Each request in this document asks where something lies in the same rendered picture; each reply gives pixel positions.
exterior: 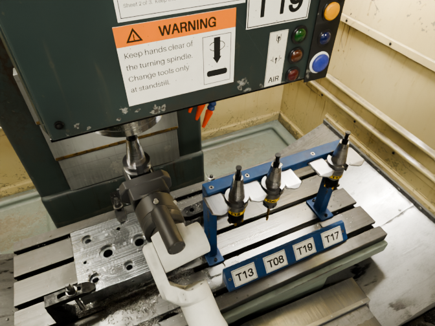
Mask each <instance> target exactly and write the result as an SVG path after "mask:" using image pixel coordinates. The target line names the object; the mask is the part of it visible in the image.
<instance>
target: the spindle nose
mask: <svg viewBox="0 0 435 326"><path fill-rule="evenodd" d="M161 117H162V115H160V116H156V117H153V118H148V119H145V120H140V121H137V122H132V123H130V124H125V125H120V126H117V127H112V128H109V129H105V130H101V131H97V132H95V133H97V134H99V135H102V136H108V137H113V138H122V137H128V136H134V135H137V134H140V133H143V132H145V131H147V130H149V129H150V128H152V127H153V126H154V125H155V124H156V123H157V122H158V121H159V120H160V119H161Z"/></svg>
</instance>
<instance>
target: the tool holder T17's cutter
mask: <svg viewBox="0 0 435 326"><path fill-rule="evenodd" d="M322 183H324V187H326V188H327V189H328V188H332V190H334V189H336V188H337V186H338V185H339V179H337V180H331V179H329V178H328V177H324V180H323V182H322Z"/></svg>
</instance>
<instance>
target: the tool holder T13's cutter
mask: <svg viewBox="0 0 435 326"><path fill-rule="evenodd" d="M243 219H244V214H242V215H240V216H237V217H235V216H232V215H231V214H229V213H228V218H227V221H228V222H229V224H234V226H238V225H240V222H243Z"/></svg>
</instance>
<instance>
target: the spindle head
mask: <svg viewBox="0 0 435 326"><path fill-rule="evenodd" d="M319 1H320V0H311V1H310V6H309V12H308V16H307V19H300V20H296V21H290V22H286V23H279V24H275V25H269V26H265V27H258V28H252V29H248V30H245V26H246V15H247V0H245V3H238V4H234V5H226V6H219V7H214V8H206V9H202V10H194V11H189V12H181V13H177V14H170V15H165V16H157V17H150V18H145V19H138V20H133V21H125V22H121V23H118V21H117V15H116V11H115V5H114V1H113V0H0V37H1V39H2V41H3V44H4V46H5V48H6V51H7V52H8V55H9V56H10V59H11V61H12V63H13V65H14V68H15V70H16V72H17V75H18V76H19V79H20V80H21V83H22V85H23V87H24V89H25V92H26V94H27V96H28V98H29V100H30V102H31V104H32V107H33V109H34V111H35V114H36V116H37V117H38V120H39V122H40V124H41V126H42V129H43V130H44V132H46V134H48V135H49V136H50V141H51V142H52V143H53V142H57V141H60V140H65V139H68V138H73V137H76V136H81V135H86V134H89V133H94V132H97V131H101V130H105V129H109V128H112V127H117V126H120V125H125V124H130V123H132V122H137V121H140V120H145V119H148V118H153V117H156V116H160V115H164V114H168V113H173V112H176V111H181V110H184V109H189V108H192V107H197V106H200V105H204V104H208V103H212V102H217V101H220V100H225V99H228V98H233V97H236V96H241V95H244V94H249V93H251V92H256V91H260V90H264V89H268V88H271V87H276V86H279V85H284V84H287V83H289V82H287V81H286V80H285V74H286V72H287V71H288V70H289V69H290V68H291V67H298V68H299V69H300V76H299V77H298V79H297V80H295V81H294V82H297V81H300V80H303V79H304V76H305V72H306V66H307V60H308V56H309V50H310V46H311V40H312V37H313V31H314V27H315V21H316V17H317V11H318V5H319ZM228 8H236V33H235V51H234V82H230V83H226V84H223V85H217V86H214V87H209V88H206V89H201V90H197V91H192V92H188V93H184V94H179V95H176V96H171V97H167V98H162V99H159V100H154V101H151V102H146V103H141V104H137V105H132V106H129V103H128V97H127V94H126V88H125V85H124V79H123V76H122V71H121V67H120V62H119V58H118V52H117V47H116V43H115V38H114V35H113V29H112V28H113V27H121V26H125V25H132V24H137V23H144V22H148V21H156V20H161V19H168V18H173V17H180V16H187V15H192V14H200V13H204V12H211V11H216V10H223V9H228ZM300 25H304V26H305V27H307V30H308V33H307V37H306V39H305V40H304V41H303V42H302V43H300V44H294V43H293V42H292V40H291V35H292V33H293V30H294V29H295V28H296V27H298V26H300ZM287 29H289V32H288V37H287V45H286V50H285V58H284V67H283V71H282V80H281V83H279V84H276V85H271V86H268V87H264V83H265V71H266V65H267V54H268V48H269V36H270V33H271V32H277V31H281V30H287ZM295 47H301V48H303V50H304V56H303V58H302V59H301V60H300V61H299V62H298V63H296V64H291V63H289V61H288V55H289V53H290V52H291V51H292V49H294V48H295Z"/></svg>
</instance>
